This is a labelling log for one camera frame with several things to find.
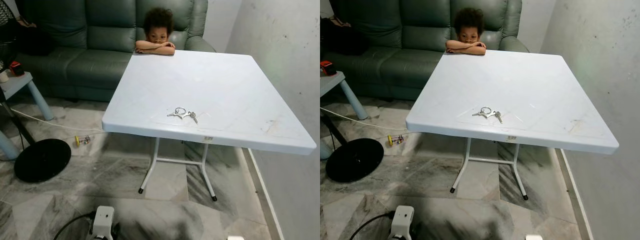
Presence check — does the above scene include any round black fan base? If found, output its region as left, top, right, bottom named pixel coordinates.
left=13, top=138, right=73, bottom=184
left=325, top=138, right=385, bottom=184

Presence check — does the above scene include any green leather sofa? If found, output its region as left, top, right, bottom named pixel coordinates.
left=14, top=0, right=217, bottom=104
left=326, top=0, right=530, bottom=101

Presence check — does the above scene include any curly-haired child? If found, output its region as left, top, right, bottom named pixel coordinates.
left=445, top=7, right=487, bottom=56
left=135, top=7, right=177, bottom=56

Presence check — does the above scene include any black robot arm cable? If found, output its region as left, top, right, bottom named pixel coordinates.
left=52, top=212, right=96, bottom=240
left=348, top=211, right=396, bottom=240

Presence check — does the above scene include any silver key bunch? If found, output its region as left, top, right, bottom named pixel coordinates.
left=167, top=107, right=199, bottom=125
left=471, top=106, right=504, bottom=124

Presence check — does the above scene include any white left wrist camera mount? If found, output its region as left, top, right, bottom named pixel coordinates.
left=89, top=205, right=117, bottom=240
left=389, top=204, right=416, bottom=240

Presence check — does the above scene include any black fan grille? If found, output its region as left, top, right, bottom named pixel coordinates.
left=0, top=0, right=22, bottom=67

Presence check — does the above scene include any black fan pole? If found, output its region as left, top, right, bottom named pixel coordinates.
left=320, top=113, right=347, bottom=146
left=0, top=101, right=37, bottom=146

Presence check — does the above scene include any white floor cable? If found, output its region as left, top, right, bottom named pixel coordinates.
left=9, top=108, right=109, bottom=135
left=320, top=106, right=412, bottom=132

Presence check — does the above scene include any black bag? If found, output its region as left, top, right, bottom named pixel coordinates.
left=0, top=16, right=53, bottom=57
left=320, top=16, right=369, bottom=57

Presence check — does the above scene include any white folding table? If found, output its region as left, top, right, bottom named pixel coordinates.
left=405, top=49, right=620, bottom=201
left=101, top=49, right=318, bottom=202

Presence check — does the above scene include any pale blue small table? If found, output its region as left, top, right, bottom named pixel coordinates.
left=320, top=71, right=364, bottom=161
left=0, top=71, right=55, bottom=161

